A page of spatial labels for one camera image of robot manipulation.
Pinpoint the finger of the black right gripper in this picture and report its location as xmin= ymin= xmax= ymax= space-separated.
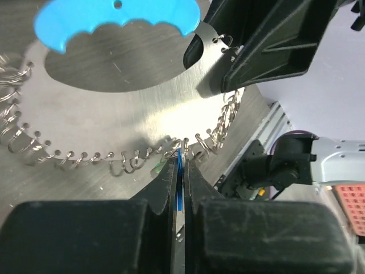
xmin=183 ymin=35 xmax=204 ymax=69
xmin=204 ymin=1 xmax=338 ymax=93

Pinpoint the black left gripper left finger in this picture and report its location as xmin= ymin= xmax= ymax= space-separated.
xmin=1 ymin=159 xmax=179 ymax=273

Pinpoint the red plastic basket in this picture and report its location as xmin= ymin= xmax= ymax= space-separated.
xmin=334 ymin=183 xmax=364 ymax=247

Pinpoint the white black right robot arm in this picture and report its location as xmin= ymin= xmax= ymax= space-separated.
xmin=204 ymin=1 xmax=348 ymax=198

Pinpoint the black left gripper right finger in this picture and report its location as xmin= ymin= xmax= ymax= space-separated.
xmin=184 ymin=161 xmax=354 ymax=273

